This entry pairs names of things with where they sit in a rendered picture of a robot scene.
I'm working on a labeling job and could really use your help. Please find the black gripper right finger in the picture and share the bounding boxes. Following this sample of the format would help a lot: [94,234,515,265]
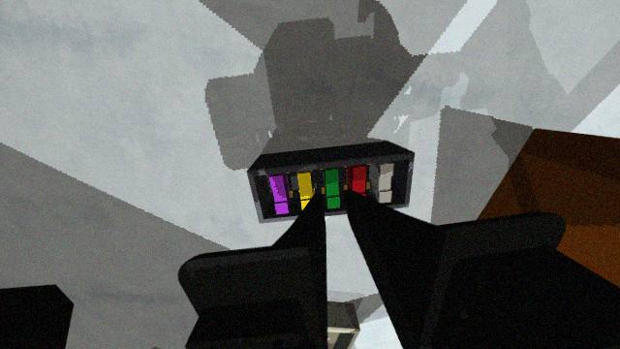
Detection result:
[344,189,566,349]

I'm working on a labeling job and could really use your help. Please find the green fuse with metal blades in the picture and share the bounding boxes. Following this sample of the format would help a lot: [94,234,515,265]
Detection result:
[323,167,340,209]

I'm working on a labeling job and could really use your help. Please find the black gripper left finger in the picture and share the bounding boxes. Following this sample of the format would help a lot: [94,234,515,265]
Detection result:
[178,193,328,349]

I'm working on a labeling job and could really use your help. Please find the yellow fuse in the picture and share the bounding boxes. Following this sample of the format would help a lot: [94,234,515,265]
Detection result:
[297,171,313,210]

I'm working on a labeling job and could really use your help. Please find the red fuse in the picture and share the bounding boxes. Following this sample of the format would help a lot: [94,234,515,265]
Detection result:
[347,164,366,197]

